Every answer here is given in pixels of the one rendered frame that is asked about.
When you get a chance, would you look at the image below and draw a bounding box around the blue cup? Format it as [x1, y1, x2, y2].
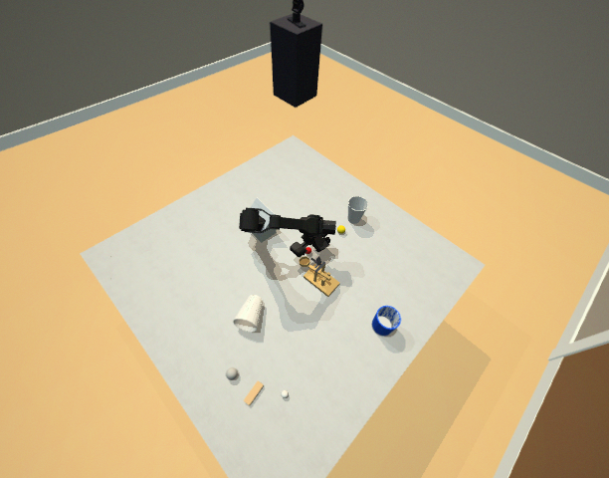
[371, 306, 401, 336]

